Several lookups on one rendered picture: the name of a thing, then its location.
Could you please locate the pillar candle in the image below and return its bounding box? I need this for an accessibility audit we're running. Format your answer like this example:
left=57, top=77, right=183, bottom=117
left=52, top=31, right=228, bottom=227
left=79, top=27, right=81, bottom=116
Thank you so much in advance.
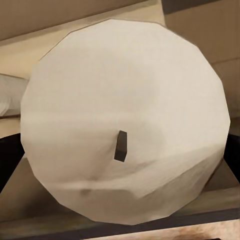
left=0, top=73, right=30, bottom=119
left=20, top=18, right=231, bottom=226

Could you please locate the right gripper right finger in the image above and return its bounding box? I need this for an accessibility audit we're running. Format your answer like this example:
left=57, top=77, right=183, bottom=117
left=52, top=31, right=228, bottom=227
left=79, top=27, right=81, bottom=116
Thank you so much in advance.
left=223, top=134, right=240, bottom=182

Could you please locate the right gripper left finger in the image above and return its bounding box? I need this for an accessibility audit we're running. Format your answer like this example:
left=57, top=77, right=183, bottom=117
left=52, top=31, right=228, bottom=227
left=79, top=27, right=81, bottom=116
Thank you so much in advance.
left=0, top=133, right=25, bottom=193

